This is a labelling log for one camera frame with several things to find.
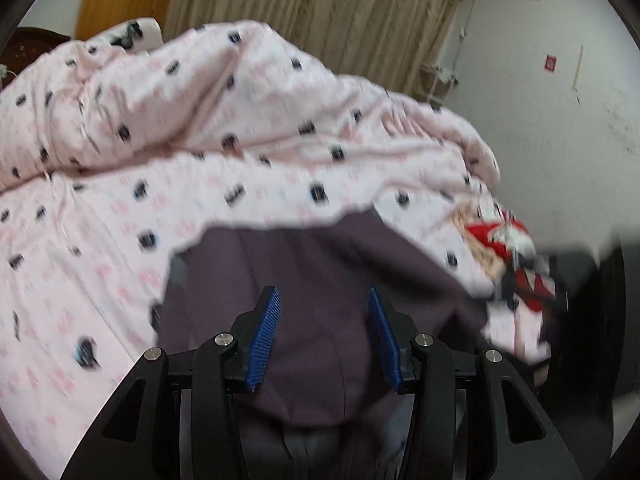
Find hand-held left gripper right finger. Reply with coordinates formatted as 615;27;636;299
367;286;586;480

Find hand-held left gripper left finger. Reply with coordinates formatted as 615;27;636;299
60;285;283;480

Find purple grey pants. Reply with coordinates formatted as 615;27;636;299
150;210;493;480

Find red white garment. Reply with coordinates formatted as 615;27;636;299
465;220;558;316

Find pink cat print bedsheet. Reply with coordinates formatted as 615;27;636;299
0;155;551;461

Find pink cat print quilt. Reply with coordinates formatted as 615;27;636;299
0;20;502;201

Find white shelf rack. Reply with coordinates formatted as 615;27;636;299
420;62;461;108

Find beige curtain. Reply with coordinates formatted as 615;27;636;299
162;0;476;98

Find white butterfly print pillow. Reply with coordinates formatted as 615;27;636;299
97;17;161;53

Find dark wooden headboard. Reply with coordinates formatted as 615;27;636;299
5;27;71;76

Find white wall cable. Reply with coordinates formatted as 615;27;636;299
452;0;478;76

